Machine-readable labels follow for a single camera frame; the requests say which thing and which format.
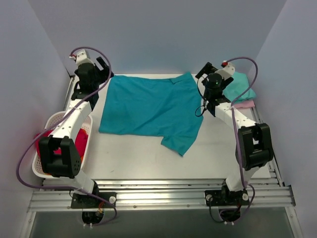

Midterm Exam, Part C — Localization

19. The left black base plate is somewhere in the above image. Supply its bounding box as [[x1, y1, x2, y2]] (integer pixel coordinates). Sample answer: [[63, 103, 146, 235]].
[[70, 192, 117, 209]]

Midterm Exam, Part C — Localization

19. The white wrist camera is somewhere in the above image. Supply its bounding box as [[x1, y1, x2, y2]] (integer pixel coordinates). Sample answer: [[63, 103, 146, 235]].
[[215, 61, 235, 80], [69, 49, 94, 66]]

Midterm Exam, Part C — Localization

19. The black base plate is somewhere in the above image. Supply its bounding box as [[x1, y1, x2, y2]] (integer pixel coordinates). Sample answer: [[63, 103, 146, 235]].
[[70, 192, 117, 209], [204, 190, 250, 207]]

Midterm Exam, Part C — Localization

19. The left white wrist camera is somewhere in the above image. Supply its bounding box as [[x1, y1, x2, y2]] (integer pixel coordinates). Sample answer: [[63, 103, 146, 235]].
[[69, 49, 94, 66]]

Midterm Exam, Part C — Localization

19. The folded mint green t shirt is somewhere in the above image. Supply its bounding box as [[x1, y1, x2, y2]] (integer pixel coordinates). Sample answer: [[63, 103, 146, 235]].
[[223, 72, 256, 104]]

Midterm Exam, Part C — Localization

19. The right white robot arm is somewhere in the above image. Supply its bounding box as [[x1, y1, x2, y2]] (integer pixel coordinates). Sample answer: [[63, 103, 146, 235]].
[[195, 61, 273, 205]]

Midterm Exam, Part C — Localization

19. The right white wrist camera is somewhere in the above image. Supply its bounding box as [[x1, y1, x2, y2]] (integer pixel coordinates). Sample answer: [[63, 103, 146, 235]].
[[215, 61, 235, 80]]

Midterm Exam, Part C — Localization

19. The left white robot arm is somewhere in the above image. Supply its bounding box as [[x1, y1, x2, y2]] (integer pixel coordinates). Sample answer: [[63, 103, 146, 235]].
[[39, 52, 113, 208]]

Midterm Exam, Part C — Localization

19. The orange t shirt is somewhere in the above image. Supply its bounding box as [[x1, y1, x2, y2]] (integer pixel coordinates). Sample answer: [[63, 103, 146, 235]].
[[79, 128, 89, 137]]

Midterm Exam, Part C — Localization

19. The folded pink t shirt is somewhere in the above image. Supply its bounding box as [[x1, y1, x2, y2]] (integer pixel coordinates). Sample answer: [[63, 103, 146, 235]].
[[234, 100, 255, 109]]

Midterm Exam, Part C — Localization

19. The crimson red t shirt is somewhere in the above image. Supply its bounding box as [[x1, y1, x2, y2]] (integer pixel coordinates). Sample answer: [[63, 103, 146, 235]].
[[35, 129, 88, 162]]

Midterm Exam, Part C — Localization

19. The white plastic laundry basket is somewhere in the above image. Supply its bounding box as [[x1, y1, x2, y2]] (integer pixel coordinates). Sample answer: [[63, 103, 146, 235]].
[[32, 112, 93, 179]]

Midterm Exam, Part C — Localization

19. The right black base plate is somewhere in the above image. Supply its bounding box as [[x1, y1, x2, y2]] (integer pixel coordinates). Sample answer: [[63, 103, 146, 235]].
[[204, 190, 250, 207]]

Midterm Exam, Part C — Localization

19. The teal t shirt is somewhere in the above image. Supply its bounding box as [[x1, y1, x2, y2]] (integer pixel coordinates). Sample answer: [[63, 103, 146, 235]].
[[99, 72, 203, 156]]

